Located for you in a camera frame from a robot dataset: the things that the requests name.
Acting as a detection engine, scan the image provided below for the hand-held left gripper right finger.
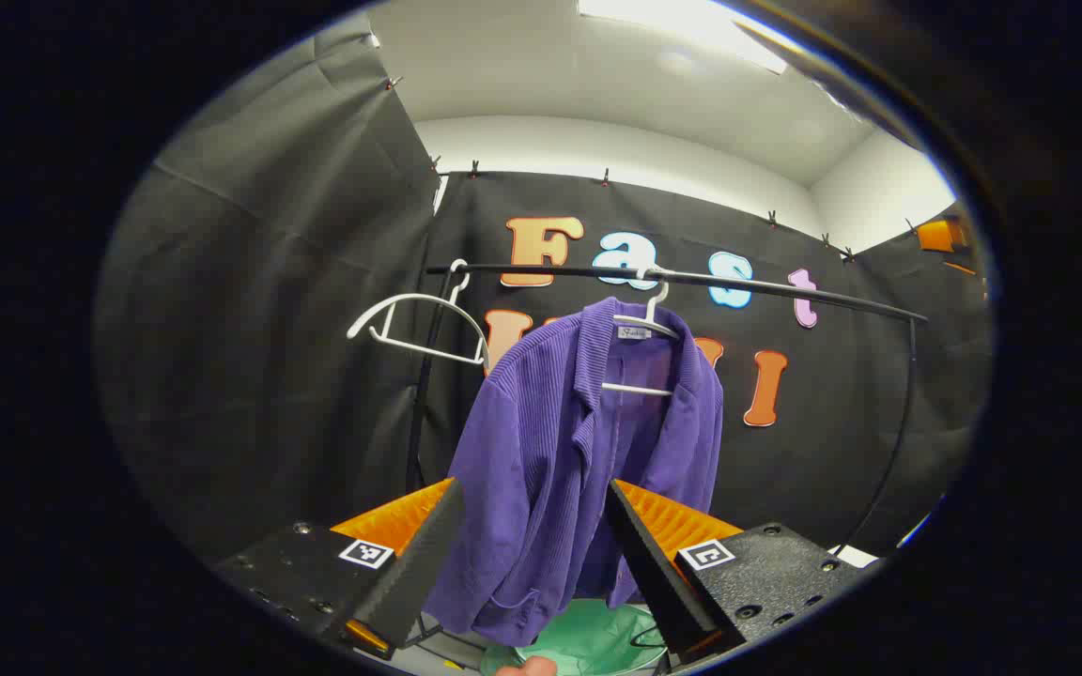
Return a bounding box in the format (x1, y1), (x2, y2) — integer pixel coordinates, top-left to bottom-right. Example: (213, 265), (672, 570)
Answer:
(605, 479), (869, 669)

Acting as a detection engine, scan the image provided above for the ceiling light panel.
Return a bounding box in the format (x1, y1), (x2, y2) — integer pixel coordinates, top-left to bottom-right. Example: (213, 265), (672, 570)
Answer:
(579, 0), (791, 74)

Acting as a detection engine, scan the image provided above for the white clothes hanger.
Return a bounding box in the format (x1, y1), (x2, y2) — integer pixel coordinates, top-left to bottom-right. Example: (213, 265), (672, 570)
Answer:
(600, 268), (683, 398)
(346, 259), (493, 367)

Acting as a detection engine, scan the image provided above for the purple corduroy jacket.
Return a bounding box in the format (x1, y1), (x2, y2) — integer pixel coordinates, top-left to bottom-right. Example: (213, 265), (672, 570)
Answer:
(421, 297), (725, 649)

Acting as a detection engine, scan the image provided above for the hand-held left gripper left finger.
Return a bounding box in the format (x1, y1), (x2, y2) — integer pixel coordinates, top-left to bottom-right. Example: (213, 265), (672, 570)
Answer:
(212, 477), (467, 660)

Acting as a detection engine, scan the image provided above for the black clothes rack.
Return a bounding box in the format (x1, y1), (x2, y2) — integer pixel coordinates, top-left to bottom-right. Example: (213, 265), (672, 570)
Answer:
(405, 263), (929, 555)

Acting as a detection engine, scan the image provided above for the green laundry hamper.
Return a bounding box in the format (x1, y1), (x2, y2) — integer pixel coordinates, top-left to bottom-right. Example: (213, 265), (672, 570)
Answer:
(480, 599), (669, 676)

